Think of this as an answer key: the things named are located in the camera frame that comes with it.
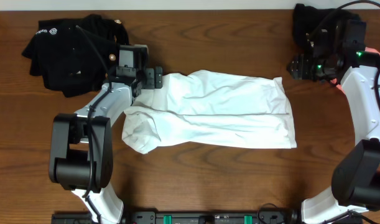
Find black jacket with gold buttons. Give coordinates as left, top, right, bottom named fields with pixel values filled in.
left=22, top=14, right=129, bottom=98

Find black crumpled garment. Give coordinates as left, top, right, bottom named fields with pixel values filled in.
left=292, top=3, right=361, bottom=52

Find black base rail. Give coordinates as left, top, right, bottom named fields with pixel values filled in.
left=51, top=203, right=363, bottom=224

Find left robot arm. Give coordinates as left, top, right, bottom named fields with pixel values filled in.
left=49, top=66, right=163, bottom=223

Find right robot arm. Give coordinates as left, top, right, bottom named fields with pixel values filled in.
left=287, top=27, right=380, bottom=223

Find white t-shirt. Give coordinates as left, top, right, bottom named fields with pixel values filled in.
left=122, top=70, right=297, bottom=154

